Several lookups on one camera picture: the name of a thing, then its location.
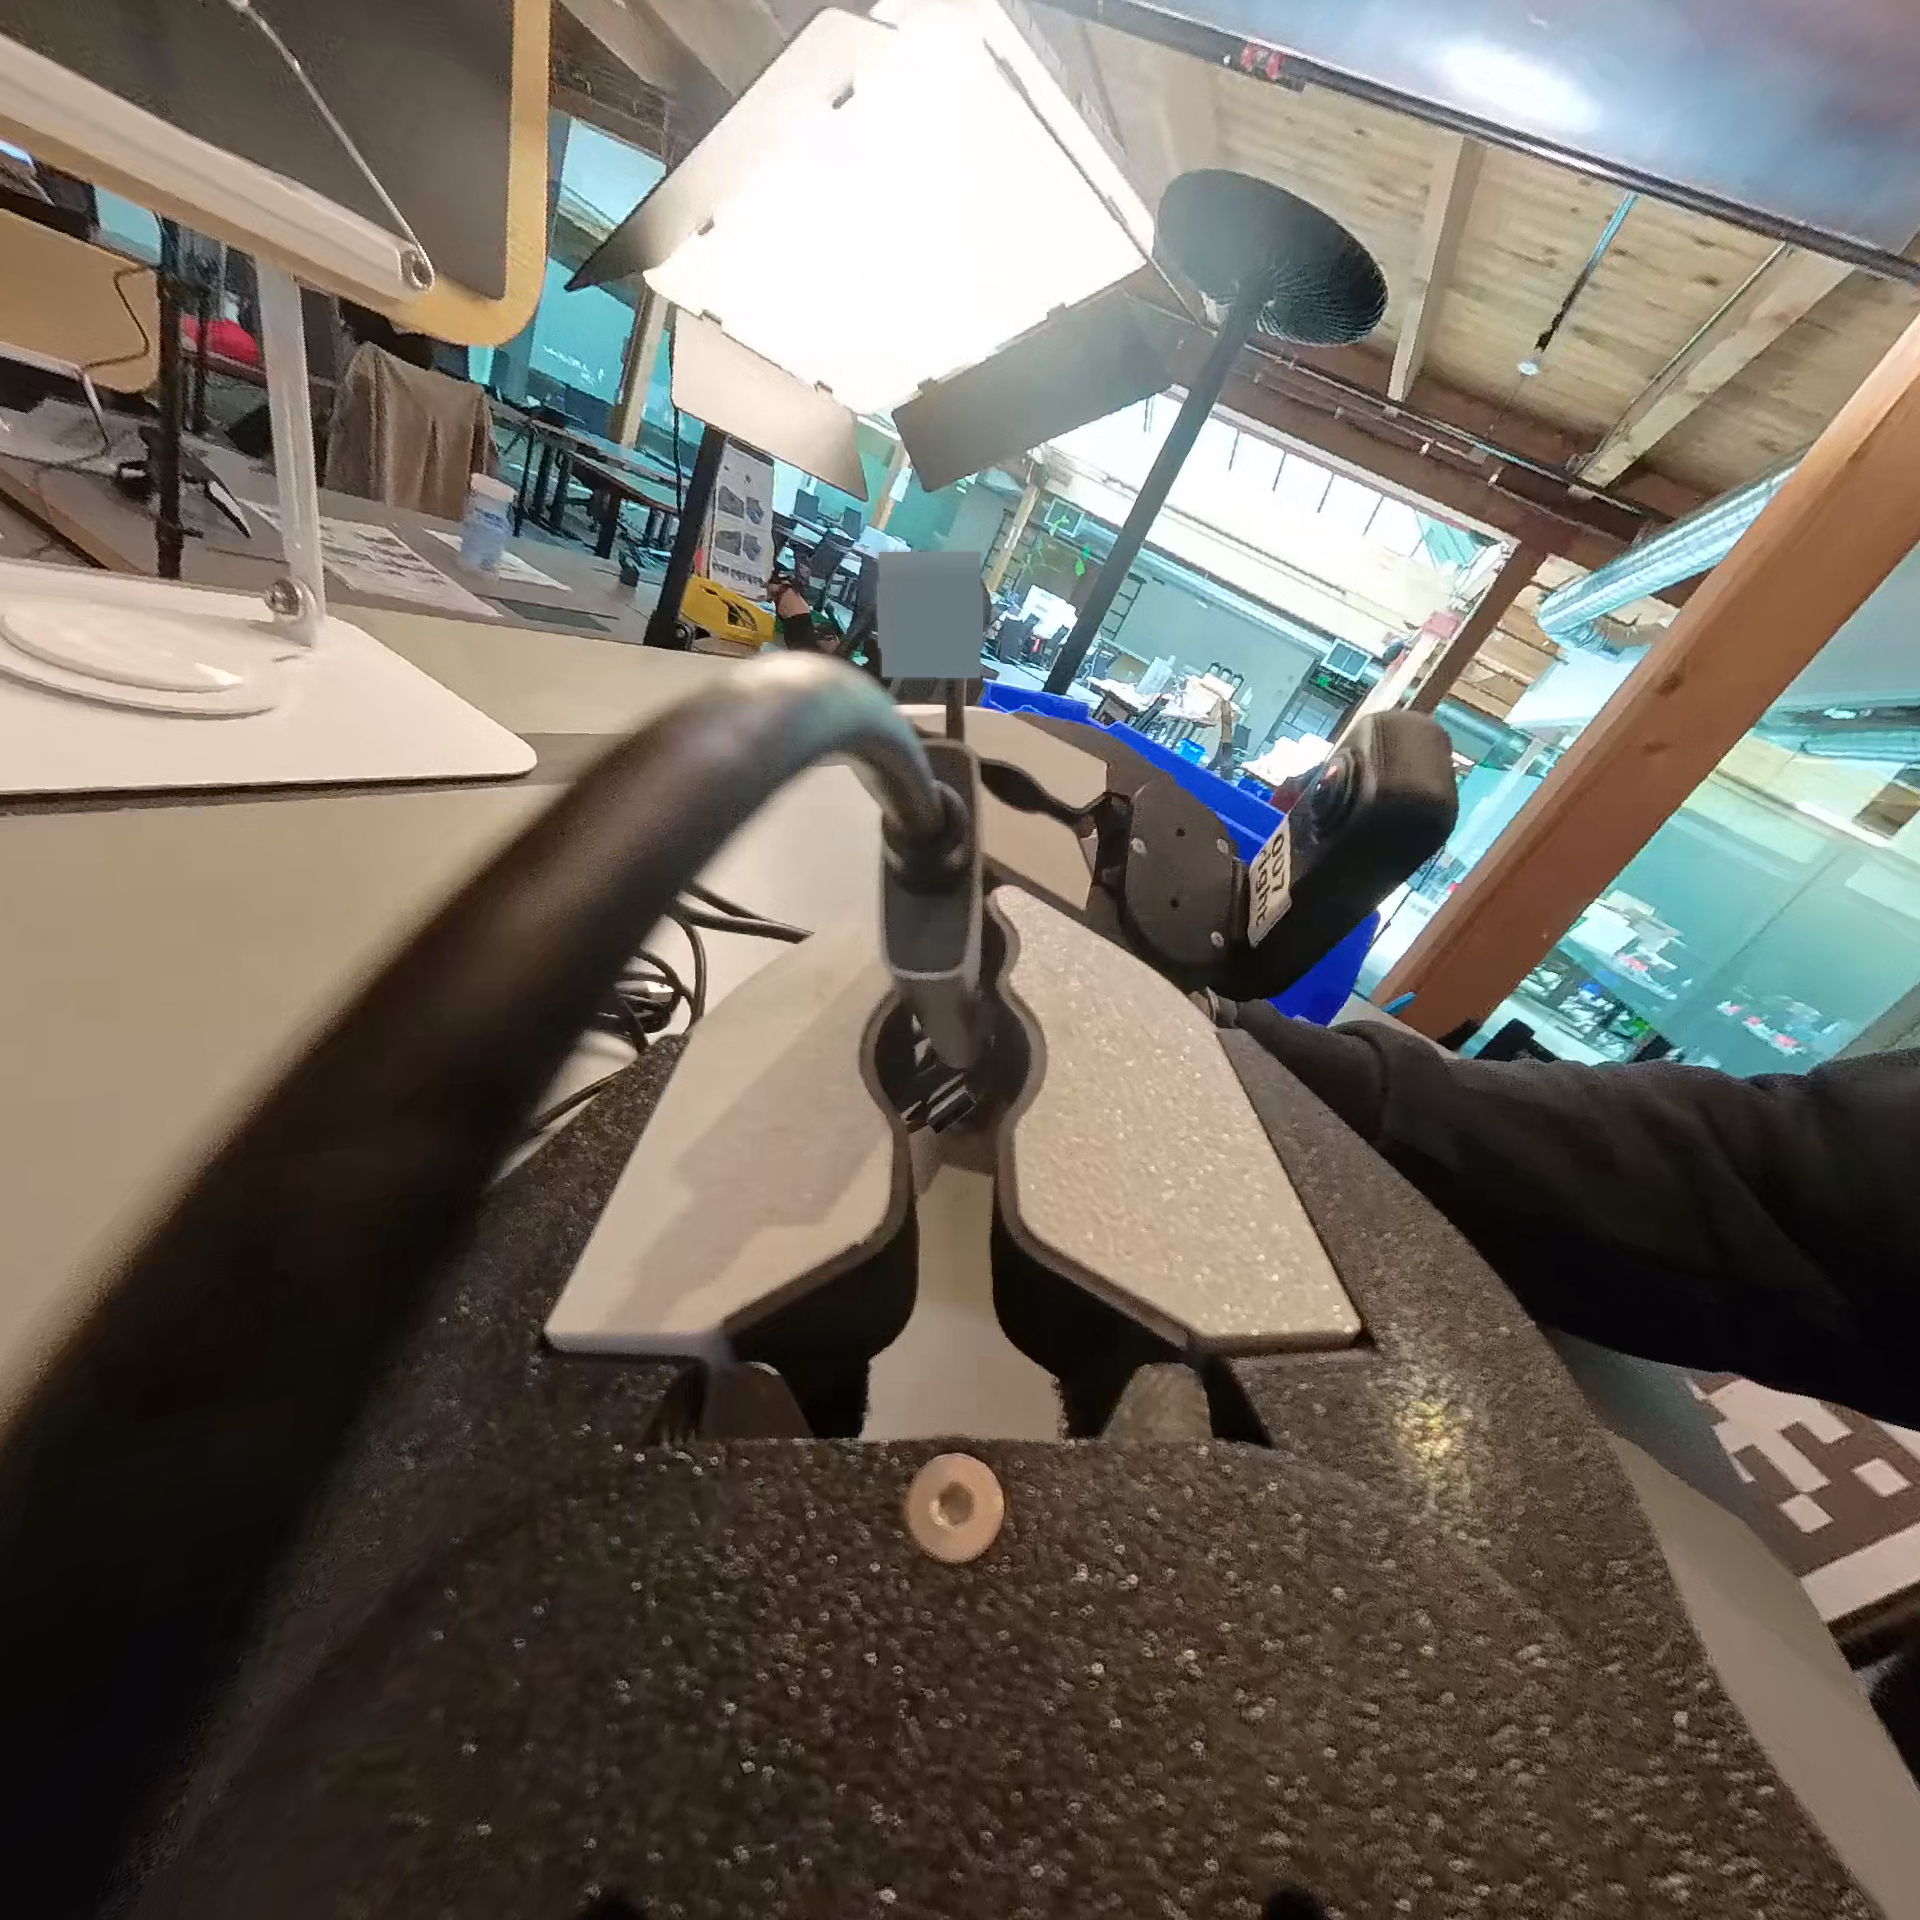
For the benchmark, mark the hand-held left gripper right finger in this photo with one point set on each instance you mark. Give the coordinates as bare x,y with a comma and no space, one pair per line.
1171,1184

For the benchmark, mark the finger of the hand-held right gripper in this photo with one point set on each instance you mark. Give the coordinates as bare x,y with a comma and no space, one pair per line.
1050,858
1050,763

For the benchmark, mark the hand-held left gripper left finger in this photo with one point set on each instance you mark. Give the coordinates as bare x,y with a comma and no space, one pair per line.
751,1184

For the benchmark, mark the blue plastic bin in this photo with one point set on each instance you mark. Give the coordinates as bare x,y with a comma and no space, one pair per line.
1320,973

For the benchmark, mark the yellow plastic container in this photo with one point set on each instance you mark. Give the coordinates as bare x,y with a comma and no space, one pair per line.
728,616

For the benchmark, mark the printed roll-up banner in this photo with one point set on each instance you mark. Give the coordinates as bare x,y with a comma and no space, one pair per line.
744,517

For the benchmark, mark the black light stand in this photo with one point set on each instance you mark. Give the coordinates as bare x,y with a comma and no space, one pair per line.
692,539

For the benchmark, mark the black pole with round cap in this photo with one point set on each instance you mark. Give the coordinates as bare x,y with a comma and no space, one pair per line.
1276,255

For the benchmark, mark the studio light panel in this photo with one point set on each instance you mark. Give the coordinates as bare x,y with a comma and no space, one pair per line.
900,211

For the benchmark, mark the white wipes canister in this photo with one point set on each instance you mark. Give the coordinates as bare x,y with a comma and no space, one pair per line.
483,524

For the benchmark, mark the printed instruction sheet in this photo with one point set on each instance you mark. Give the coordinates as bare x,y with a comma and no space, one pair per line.
375,562

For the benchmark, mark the brown jacket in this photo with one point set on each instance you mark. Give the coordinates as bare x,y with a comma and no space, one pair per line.
406,435

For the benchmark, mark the black white marker sheet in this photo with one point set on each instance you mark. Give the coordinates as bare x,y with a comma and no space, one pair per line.
1823,1500

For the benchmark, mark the beige chair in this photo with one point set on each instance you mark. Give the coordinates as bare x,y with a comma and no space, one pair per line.
75,300

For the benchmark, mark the wooden post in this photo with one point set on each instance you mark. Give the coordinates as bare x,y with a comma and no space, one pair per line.
1680,674

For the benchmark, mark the metal air duct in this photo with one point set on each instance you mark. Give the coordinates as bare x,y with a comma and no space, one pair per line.
1664,556

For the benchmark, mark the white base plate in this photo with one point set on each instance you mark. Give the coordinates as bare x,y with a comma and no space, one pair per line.
375,721

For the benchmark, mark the white stand frame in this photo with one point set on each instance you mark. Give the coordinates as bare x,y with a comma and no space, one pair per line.
292,450

